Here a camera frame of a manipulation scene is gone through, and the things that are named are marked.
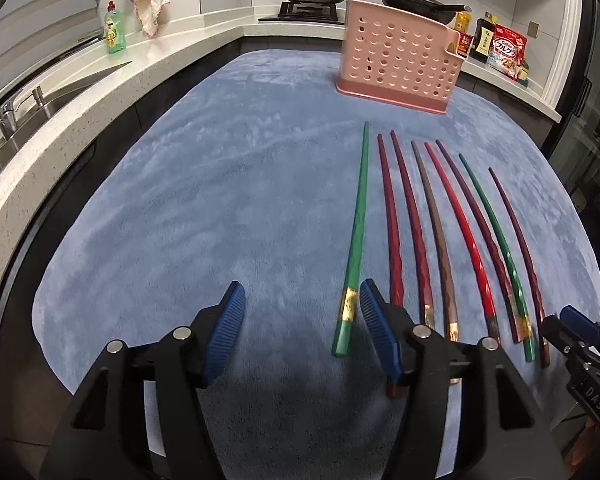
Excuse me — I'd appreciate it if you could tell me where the red white cereal bag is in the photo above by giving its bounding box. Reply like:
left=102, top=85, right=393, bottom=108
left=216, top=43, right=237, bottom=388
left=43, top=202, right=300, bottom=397
left=487, top=24, right=528, bottom=81

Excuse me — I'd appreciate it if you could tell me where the green chopstick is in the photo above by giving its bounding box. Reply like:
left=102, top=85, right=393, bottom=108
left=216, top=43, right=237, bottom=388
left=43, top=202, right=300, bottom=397
left=459, top=153, right=537, bottom=364
left=331, top=121, right=371, bottom=359

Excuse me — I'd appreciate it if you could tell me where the black gas stove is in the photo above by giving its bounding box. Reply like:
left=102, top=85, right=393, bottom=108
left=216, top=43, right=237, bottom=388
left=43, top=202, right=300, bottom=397
left=258, top=1, right=348, bottom=23

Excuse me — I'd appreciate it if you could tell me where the pink perforated utensil basket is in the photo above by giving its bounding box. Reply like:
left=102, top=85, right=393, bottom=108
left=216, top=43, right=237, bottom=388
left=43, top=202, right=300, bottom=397
left=336, top=0, right=465, bottom=115

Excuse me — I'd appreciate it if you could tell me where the dark red chopstick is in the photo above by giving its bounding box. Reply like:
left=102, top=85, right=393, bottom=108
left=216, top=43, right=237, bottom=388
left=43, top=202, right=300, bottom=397
left=390, top=130, right=437, bottom=332
left=376, top=133, right=406, bottom=401

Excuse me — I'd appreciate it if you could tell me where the brown chopstick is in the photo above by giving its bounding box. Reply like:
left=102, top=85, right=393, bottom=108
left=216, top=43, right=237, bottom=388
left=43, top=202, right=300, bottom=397
left=411, top=140, right=461, bottom=343

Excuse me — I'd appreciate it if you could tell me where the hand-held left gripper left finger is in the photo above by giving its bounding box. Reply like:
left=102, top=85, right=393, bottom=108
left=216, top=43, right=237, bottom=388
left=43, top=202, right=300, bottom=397
left=40, top=280, right=247, bottom=480

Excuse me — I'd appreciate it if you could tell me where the blue plush mat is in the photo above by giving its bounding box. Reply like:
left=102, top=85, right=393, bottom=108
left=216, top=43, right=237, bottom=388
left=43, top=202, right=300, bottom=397
left=31, top=50, right=600, bottom=480

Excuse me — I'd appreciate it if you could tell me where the black frying pan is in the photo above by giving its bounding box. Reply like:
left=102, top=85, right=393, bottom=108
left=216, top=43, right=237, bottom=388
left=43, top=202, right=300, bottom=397
left=380, top=0, right=473, bottom=26

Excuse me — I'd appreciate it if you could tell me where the dark soy sauce bottle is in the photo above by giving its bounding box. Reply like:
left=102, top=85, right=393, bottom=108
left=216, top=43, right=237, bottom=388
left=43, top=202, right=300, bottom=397
left=469, top=12, right=498, bottom=64

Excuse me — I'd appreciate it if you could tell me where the green dish soap bottle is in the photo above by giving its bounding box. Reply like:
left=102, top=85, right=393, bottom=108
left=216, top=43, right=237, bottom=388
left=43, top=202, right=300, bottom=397
left=103, top=0, right=128, bottom=56

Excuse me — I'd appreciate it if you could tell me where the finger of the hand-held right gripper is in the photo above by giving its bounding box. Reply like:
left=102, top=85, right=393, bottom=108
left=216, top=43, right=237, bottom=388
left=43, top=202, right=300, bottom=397
left=560, top=306, right=600, bottom=356
left=538, top=314, right=588, bottom=362

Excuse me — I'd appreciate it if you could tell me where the purple chopstick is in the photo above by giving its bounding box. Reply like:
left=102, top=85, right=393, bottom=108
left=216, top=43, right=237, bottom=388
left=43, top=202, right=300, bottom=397
left=488, top=167, right=552, bottom=368
left=436, top=140, right=527, bottom=345

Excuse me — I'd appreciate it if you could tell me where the black framed glass door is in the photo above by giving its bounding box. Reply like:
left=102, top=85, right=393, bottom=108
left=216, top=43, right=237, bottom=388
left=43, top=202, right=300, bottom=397
left=547, top=0, right=600, bottom=221

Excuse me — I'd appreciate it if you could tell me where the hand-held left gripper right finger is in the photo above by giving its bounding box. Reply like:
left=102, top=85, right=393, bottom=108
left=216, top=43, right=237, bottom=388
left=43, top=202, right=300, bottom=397
left=359, top=279, right=566, bottom=480

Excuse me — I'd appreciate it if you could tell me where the stainless steel sink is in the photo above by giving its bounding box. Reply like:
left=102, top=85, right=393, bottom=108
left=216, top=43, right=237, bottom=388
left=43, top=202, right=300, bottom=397
left=0, top=61, right=133, bottom=171

